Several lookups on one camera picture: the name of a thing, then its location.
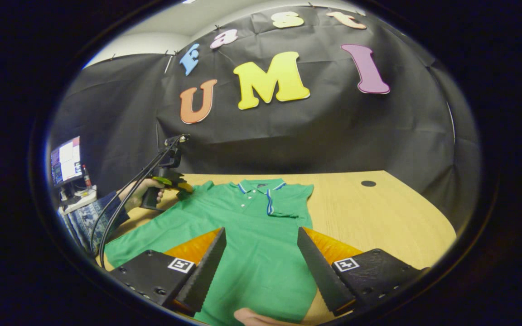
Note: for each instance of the black backdrop cloth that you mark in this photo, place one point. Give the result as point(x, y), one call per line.
point(288, 136)

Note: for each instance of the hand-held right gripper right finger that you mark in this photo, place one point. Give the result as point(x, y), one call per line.
point(320, 274)

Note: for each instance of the white side desk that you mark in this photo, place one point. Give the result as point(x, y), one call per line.
point(79, 201)

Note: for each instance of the red-capped bottle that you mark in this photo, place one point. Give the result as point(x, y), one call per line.
point(87, 176)

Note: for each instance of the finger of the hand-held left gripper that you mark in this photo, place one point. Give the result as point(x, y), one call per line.
point(185, 188)

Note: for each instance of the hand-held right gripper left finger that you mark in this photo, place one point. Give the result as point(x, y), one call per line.
point(204, 274)

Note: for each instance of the computer monitor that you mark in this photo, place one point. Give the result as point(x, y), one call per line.
point(67, 160)

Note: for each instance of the green T-shirt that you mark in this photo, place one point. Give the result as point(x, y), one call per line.
point(261, 262)

